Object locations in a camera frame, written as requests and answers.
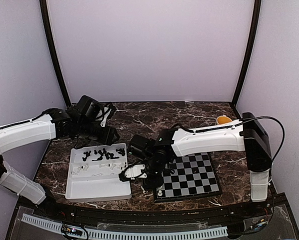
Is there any right black frame post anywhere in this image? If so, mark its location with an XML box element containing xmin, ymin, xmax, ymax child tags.
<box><xmin>231</xmin><ymin>0</ymin><xmax>262</xmax><ymax>109</ymax></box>

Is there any left black frame post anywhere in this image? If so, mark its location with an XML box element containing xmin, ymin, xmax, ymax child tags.
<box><xmin>39</xmin><ymin>0</ymin><xmax>71</xmax><ymax>107</ymax></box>

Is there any black front rail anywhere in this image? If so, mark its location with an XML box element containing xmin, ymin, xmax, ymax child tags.
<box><xmin>35</xmin><ymin>197</ymin><xmax>271</xmax><ymax>226</ymax></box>

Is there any white mug orange inside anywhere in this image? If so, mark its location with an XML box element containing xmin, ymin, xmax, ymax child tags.
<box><xmin>216</xmin><ymin>115</ymin><xmax>233</xmax><ymax>125</ymax></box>

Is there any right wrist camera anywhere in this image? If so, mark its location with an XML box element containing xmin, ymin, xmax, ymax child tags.
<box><xmin>127</xmin><ymin>134</ymin><xmax>155</xmax><ymax>160</ymax></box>

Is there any black frame post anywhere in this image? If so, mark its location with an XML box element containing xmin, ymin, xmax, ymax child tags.
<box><xmin>39</xmin><ymin>0</ymin><xmax>71</xmax><ymax>107</ymax></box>
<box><xmin>231</xmin><ymin>0</ymin><xmax>262</xmax><ymax>109</ymax></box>

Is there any black and grey chessboard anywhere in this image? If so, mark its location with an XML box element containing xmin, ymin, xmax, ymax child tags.
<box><xmin>153</xmin><ymin>152</ymin><xmax>223</xmax><ymax>203</ymax></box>

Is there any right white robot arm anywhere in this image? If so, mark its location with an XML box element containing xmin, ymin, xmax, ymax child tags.
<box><xmin>142</xmin><ymin>112</ymin><xmax>272</xmax><ymax>217</ymax></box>

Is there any white slotted cable duct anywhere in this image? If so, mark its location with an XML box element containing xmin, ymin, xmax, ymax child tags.
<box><xmin>21</xmin><ymin>213</ymin><xmax>228</xmax><ymax>240</ymax></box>

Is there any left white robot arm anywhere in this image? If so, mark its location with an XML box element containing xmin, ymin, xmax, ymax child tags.
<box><xmin>0</xmin><ymin>108</ymin><xmax>120</xmax><ymax>218</ymax></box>

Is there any white plastic compartment tray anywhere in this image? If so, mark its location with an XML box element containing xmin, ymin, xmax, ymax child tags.
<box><xmin>65</xmin><ymin>143</ymin><xmax>132</xmax><ymax>203</ymax></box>

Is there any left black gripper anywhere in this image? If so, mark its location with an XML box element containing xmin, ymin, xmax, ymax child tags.
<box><xmin>77</xmin><ymin>119</ymin><xmax>120</xmax><ymax>146</ymax></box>

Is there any white chess rook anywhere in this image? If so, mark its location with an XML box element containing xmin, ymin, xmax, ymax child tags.
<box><xmin>157</xmin><ymin>190</ymin><xmax>163</xmax><ymax>197</ymax></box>

